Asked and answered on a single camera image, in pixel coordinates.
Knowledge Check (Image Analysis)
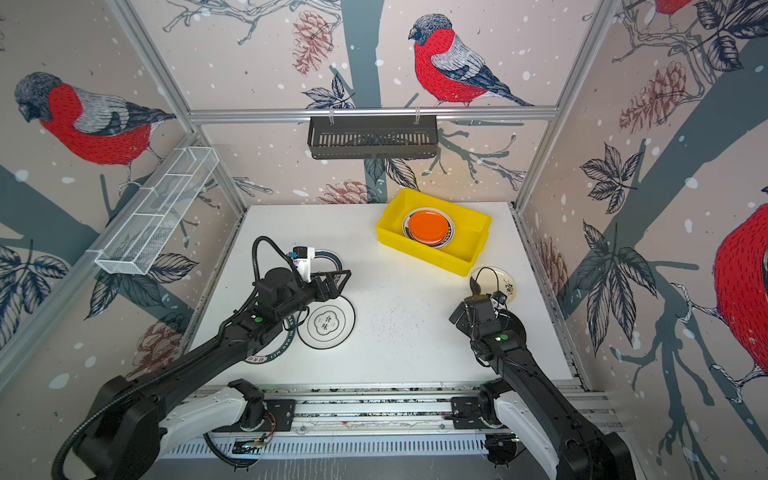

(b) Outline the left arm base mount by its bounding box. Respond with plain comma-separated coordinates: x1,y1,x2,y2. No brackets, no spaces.
214,399,296,433

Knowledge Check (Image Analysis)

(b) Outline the green lettered plate under arm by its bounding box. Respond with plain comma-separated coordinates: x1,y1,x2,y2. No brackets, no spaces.
245,330,295,365

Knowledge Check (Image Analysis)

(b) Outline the green red rimmed white plate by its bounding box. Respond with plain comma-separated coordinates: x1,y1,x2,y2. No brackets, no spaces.
402,208,455,249

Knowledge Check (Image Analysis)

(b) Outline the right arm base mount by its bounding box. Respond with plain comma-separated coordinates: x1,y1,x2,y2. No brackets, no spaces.
445,393,505,430

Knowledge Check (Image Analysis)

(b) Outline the cream plate with dark patch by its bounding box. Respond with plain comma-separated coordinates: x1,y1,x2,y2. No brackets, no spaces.
470,266,517,305

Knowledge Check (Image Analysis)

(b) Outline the white wire mesh shelf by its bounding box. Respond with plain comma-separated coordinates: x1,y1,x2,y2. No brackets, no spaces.
95,146,219,275

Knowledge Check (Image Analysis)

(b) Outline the orange plate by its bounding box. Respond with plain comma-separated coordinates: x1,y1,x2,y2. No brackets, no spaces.
406,210,451,245

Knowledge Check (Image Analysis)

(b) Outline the black plate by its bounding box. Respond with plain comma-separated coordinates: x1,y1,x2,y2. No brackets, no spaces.
499,311,527,344

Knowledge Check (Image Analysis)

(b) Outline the black wall basket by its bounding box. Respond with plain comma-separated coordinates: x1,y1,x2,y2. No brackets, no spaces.
307,116,438,160

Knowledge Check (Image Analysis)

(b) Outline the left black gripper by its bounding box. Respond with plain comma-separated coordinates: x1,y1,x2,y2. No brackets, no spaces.
276,268,351,322

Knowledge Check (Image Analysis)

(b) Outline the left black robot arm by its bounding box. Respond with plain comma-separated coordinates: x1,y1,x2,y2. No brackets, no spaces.
51,268,351,479

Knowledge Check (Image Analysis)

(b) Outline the aluminium mounting rail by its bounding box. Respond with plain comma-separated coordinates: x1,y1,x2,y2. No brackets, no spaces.
125,386,625,436

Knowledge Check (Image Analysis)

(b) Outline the yellow plastic bin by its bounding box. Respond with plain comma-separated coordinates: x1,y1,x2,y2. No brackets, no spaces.
376,189,492,277

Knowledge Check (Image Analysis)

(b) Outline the left black corrugated cable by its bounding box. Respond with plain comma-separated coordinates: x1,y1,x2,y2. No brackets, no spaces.
50,235,301,480

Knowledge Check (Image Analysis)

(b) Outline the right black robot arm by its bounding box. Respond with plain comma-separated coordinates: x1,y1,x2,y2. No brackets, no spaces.
449,291,636,479

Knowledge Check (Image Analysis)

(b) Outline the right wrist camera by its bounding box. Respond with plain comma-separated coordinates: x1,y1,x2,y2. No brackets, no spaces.
490,290,508,310

